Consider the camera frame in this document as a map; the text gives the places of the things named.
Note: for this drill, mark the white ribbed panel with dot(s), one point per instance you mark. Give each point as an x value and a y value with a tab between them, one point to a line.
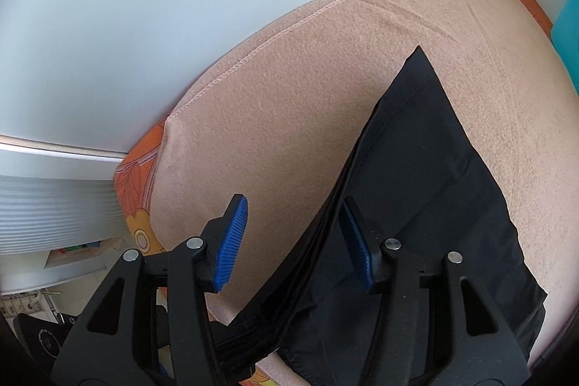
54	205

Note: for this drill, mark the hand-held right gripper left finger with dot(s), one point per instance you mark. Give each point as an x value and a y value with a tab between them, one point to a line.
233	241

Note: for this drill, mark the wooden tray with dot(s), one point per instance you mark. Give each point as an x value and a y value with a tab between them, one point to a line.
81	252

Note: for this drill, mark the small blue detergent bottle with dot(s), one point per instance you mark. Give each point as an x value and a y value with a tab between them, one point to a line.
569	42

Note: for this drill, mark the beige fleece blanket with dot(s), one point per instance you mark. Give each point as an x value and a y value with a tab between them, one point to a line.
316	74

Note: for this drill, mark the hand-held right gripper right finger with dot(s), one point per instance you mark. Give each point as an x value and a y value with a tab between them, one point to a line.
355	246

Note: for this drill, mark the orange floral bed sheet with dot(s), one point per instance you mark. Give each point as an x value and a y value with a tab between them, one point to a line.
135	187

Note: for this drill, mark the black pants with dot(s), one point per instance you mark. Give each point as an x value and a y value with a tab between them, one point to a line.
429	164

